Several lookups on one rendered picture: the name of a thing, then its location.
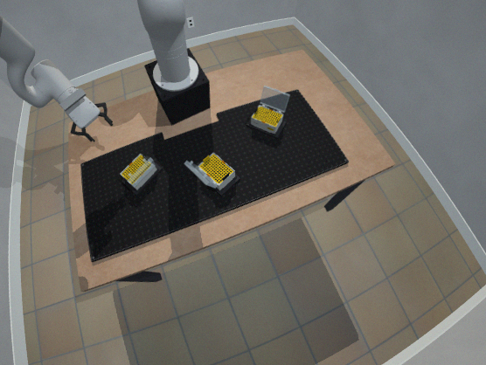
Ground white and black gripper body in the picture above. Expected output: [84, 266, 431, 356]
[64, 96, 101, 129]

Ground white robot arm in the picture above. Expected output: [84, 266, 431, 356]
[0, 0, 198, 111]

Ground yellow tip rack insert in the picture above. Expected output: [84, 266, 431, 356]
[253, 107, 282, 127]
[199, 154, 233, 183]
[122, 155, 147, 180]

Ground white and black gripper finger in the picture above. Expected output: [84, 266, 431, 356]
[71, 123, 94, 141]
[95, 102, 113, 126]

